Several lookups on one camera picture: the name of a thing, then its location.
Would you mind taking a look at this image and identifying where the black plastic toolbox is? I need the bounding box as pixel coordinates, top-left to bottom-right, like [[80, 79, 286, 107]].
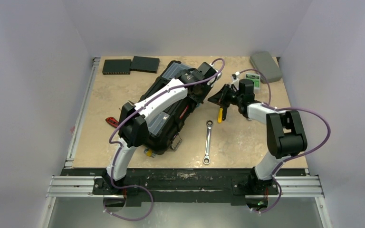
[[119, 60, 222, 155]]

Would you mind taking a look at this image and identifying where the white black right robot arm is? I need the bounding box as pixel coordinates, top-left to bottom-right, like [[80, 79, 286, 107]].
[[208, 79, 307, 193]]

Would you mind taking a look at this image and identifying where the small black adjustable wrench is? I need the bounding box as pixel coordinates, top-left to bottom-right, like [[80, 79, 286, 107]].
[[222, 107, 228, 121]]

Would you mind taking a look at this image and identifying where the green white bit box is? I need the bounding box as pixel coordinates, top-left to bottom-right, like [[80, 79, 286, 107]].
[[246, 73, 261, 94]]

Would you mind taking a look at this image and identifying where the grey plastic case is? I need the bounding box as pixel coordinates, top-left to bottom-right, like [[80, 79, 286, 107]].
[[250, 51, 283, 84]]

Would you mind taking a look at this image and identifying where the silver ratchet wrench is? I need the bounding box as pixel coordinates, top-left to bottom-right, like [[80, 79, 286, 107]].
[[202, 120, 213, 165]]

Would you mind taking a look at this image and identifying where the black flat box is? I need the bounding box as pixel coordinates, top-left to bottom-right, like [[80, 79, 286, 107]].
[[130, 56, 160, 73]]

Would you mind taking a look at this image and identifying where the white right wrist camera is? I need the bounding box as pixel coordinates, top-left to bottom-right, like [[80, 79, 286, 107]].
[[230, 71, 240, 91]]

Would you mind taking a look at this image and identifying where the yellow handled screwdriver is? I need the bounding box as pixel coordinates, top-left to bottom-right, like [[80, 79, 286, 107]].
[[217, 107, 223, 124]]

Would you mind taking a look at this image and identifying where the black network switch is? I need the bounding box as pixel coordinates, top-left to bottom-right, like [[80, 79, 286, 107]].
[[102, 59, 132, 75]]

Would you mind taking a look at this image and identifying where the red black wire stripper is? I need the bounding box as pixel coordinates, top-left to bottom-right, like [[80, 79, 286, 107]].
[[106, 117, 119, 128]]

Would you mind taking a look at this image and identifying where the aluminium frame rail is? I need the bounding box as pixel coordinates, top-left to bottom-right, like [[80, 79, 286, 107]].
[[46, 57, 100, 198]]

